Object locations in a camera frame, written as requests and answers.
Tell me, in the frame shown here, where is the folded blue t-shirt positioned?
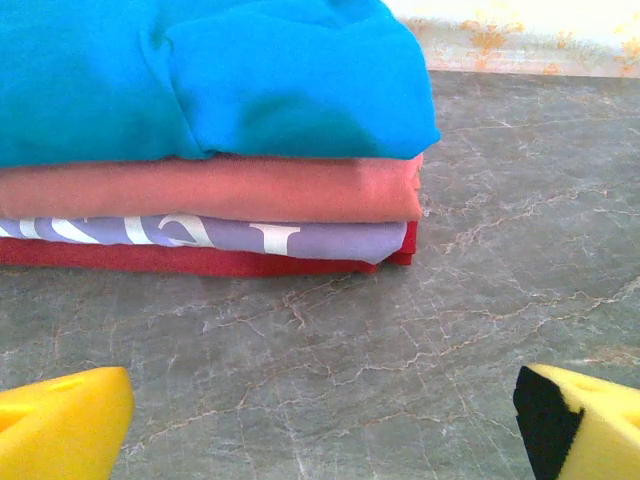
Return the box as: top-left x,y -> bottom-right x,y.
0,0 -> 442,166

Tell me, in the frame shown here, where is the folded lavender t-shirt white print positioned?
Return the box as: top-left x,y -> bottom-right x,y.
0,214 -> 409,266

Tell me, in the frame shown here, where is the stack of folded clothes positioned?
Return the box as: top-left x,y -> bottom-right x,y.
0,152 -> 425,224

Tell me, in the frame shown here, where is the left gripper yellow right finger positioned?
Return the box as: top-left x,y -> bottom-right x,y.
513,363 -> 640,480

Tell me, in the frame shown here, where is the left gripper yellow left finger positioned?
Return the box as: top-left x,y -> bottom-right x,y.
0,366 -> 135,480

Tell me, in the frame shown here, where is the folded red t-shirt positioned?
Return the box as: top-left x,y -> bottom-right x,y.
0,219 -> 419,279

